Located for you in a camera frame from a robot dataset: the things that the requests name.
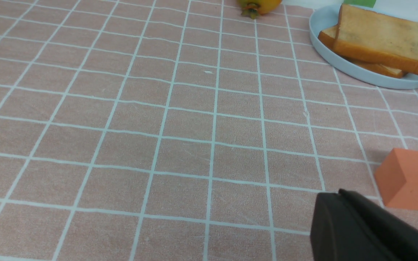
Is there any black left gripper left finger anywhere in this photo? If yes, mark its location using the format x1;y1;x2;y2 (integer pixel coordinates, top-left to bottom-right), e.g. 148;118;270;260
310;192;400;261

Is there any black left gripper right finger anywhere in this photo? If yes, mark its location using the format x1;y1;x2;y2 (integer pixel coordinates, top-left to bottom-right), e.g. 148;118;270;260
339;189;418;261

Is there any orange foam cube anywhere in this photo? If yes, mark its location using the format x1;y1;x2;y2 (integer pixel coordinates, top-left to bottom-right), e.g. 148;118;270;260
374;148;418;211

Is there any light blue bread plate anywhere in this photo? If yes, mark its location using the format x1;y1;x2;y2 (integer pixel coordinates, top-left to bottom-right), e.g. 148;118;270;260
309;4;418;90

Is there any green foam cube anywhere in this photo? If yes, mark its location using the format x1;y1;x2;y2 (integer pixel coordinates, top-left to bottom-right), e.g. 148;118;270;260
343;0;377;8

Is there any red yellow pomegranate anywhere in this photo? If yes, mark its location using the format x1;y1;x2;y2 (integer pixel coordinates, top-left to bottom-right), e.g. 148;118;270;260
237;0;282;20

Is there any pink checkered tablecloth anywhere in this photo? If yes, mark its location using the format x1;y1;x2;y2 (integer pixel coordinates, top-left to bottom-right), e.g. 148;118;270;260
0;0;418;261

